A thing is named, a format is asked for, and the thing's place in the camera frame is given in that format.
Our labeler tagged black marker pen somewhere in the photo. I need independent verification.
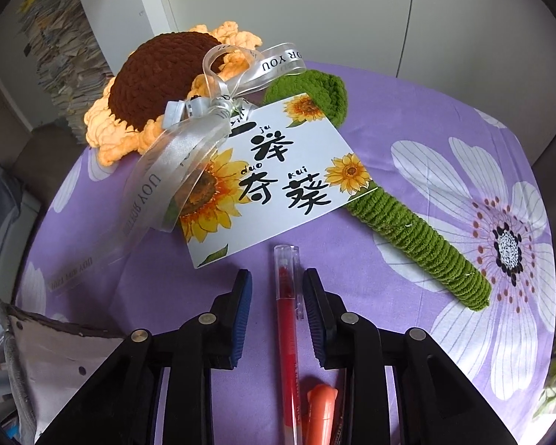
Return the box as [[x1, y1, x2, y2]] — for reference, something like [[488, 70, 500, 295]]
[[331, 369, 347, 445]]

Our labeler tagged orange marker pen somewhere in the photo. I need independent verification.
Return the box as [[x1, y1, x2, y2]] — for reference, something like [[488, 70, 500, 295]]
[[305, 384, 338, 445]]

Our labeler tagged red gel pen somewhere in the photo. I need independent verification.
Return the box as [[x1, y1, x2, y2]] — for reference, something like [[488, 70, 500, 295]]
[[273, 244, 303, 444]]

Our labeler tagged grey sofa bed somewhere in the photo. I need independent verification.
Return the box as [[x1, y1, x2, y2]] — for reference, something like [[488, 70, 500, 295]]
[[0, 166, 42, 302]]

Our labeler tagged purple floral tablecloth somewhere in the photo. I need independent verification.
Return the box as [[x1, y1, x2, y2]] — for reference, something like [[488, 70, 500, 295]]
[[16, 69, 556, 444]]

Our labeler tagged white sunflower greeting card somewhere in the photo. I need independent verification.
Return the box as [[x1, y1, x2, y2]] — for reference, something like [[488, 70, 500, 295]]
[[179, 93, 375, 267]]

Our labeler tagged silver ribbon bow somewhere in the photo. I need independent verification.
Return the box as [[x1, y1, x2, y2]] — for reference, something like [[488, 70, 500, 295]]
[[45, 42, 306, 291]]

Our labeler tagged crochet sunflower with green stem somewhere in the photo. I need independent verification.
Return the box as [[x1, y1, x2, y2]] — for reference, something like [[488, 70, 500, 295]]
[[84, 21, 491, 312]]

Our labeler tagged pile of stacked papers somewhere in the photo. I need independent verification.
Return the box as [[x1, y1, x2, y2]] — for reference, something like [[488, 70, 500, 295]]
[[18, 0, 112, 144]]

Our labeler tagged white bookshelf cabinet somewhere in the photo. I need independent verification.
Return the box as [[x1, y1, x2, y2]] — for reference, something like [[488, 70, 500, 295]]
[[81, 0, 556, 161]]

